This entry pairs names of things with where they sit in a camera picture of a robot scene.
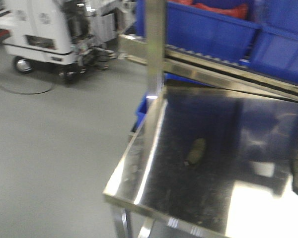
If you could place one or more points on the inner left brake pad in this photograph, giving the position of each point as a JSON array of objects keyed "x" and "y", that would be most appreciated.
[{"x": 196, "y": 152}]

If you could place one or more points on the roller conveyor track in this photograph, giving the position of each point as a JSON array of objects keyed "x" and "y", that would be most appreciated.
[{"x": 206, "y": 55}]

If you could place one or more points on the blue bin under table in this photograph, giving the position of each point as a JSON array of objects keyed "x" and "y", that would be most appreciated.
[{"x": 140, "y": 113}]

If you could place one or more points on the left blue plastic bin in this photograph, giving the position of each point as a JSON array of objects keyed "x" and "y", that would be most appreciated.
[{"x": 209, "y": 33}]

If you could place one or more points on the blue plastic bin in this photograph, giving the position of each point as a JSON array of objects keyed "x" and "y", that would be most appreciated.
[
  {"x": 209, "y": 33},
  {"x": 275, "y": 51}
]

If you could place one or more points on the white mobile machine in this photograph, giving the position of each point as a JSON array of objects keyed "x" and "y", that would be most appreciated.
[{"x": 70, "y": 35}]

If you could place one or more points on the red mesh bag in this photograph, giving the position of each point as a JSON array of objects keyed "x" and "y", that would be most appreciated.
[{"x": 234, "y": 8}]

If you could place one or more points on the right blue plastic bin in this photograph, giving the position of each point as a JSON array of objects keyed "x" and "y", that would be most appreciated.
[{"x": 275, "y": 51}]

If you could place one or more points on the stainless steel rack frame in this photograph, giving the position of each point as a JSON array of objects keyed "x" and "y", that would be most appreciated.
[{"x": 159, "y": 58}]

